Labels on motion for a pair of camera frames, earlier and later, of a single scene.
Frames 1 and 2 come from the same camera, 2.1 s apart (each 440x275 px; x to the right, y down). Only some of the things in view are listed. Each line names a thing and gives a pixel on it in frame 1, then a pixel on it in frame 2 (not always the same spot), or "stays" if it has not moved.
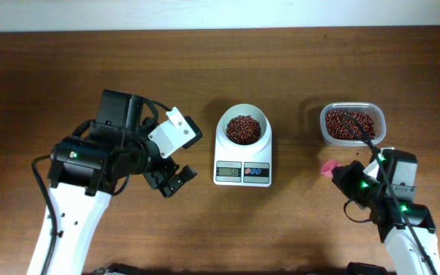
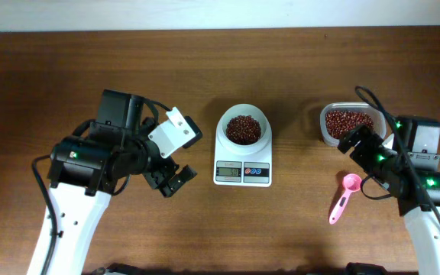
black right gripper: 344,175 -> 357,145
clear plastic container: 372,111 stays
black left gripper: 158,180 stays
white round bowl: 243,126 stays
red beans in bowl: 243,130 stays
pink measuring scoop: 327,167 -> 351,182
